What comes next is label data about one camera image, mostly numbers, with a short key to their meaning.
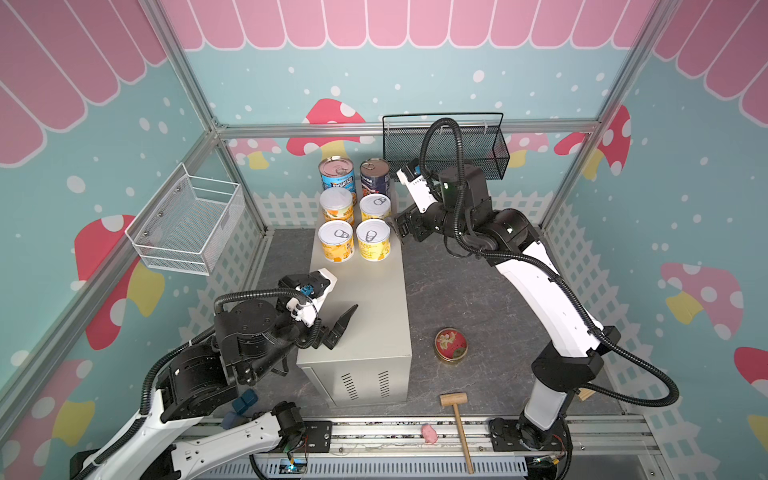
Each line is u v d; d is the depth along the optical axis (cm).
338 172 70
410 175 52
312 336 41
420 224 56
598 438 75
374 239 63
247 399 79
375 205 70
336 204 67
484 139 92
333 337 49
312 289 42
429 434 74
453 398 79
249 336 36
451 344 87
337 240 63
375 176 70
